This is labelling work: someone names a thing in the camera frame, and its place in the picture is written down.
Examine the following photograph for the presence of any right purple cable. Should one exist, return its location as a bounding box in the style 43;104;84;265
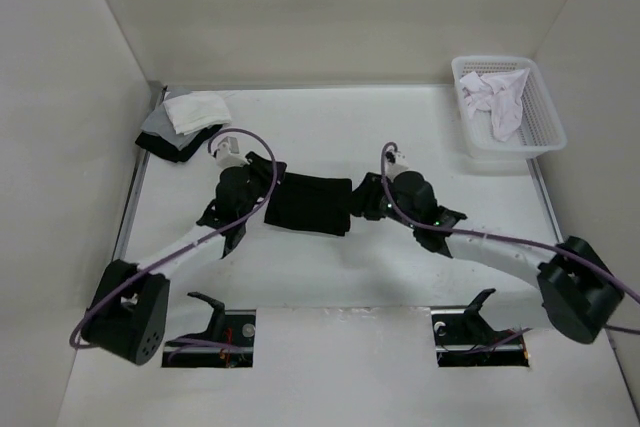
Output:
381;141;640;336

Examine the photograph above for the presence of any folded black tank top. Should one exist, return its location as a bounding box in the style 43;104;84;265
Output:
135;125;223;163

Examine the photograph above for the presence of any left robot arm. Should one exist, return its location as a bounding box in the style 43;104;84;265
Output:
73;152;287;365

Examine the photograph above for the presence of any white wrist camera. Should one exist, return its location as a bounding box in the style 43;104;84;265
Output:
213;136;248;169
385;149;410;175

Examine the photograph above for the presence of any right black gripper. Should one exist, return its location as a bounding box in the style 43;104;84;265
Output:
338;172;419;229

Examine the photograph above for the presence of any purple cable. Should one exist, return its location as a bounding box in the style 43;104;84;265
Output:
381;141;640;336
68;127;279;366

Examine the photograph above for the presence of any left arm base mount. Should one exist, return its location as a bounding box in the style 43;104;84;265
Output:
161;291;257;369

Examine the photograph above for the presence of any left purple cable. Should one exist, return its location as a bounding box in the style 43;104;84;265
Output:
68;127;279;366

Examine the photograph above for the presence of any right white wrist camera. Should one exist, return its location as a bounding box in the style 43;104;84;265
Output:
385;149;410;175

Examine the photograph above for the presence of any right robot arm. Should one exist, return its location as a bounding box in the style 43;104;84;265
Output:
349;171;625;344

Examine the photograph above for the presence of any black tank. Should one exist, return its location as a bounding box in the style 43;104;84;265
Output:
135;125;223;163
264;173;352;237

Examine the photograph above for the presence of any white plastic basket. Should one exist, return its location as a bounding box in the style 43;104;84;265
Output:
451;55;567;161

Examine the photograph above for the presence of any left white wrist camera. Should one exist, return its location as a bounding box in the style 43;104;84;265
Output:
213;136;248;169

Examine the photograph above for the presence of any folded grey tank top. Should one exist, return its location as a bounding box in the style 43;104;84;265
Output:
141;104;197;150

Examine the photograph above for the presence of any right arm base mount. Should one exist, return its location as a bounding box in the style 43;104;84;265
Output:
431;289;529;368

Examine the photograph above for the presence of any white tank top in basket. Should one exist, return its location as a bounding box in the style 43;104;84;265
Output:
460;68;530;142

